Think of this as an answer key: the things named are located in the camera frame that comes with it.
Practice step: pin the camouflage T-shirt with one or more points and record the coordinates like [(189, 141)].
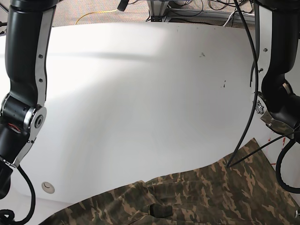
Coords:
[(246, 194)]

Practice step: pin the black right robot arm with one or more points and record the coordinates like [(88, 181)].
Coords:
[(23, 112)]

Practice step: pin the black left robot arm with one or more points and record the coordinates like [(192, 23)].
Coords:
[(277, 27)]

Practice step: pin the left table grommet hole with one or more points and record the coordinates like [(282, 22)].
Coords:
[(48, 187)]

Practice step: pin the aluminium frame post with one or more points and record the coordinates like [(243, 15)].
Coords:
[(157, 9)]

